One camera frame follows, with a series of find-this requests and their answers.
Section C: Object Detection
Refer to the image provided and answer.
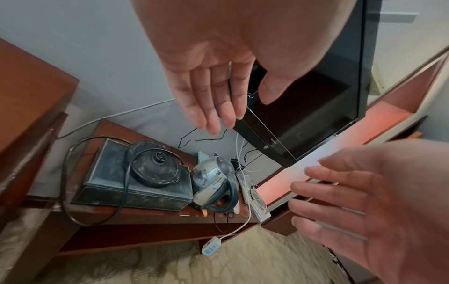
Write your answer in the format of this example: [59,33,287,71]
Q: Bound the person's right hand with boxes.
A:
[287,138,449,284]

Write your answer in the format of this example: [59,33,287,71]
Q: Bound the person's left hand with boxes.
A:
[131,0,363,137]

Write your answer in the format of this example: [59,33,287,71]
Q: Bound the steel electric kettle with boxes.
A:
[190,155,242,214]

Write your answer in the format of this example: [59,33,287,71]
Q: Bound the black tissue box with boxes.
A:
[71,138,196,212]

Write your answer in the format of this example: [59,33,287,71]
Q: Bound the black kettle base with cord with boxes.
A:
[58,135,185,227]

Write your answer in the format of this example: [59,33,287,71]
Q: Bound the black television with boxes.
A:
[232,0,382,169]

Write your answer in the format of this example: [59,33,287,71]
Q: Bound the green white box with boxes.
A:
[195,150,221,165]

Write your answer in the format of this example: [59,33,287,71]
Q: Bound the low wooden television stand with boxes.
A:
[24,118,299,255]

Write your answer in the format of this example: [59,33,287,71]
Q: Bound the red-brown wooden table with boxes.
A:
[0,37,80,233]

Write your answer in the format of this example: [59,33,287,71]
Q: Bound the white power strip cable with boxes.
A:
[56,97,177,140]

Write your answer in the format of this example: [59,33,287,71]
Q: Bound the tangled black cables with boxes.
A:
[176,77,271,233]

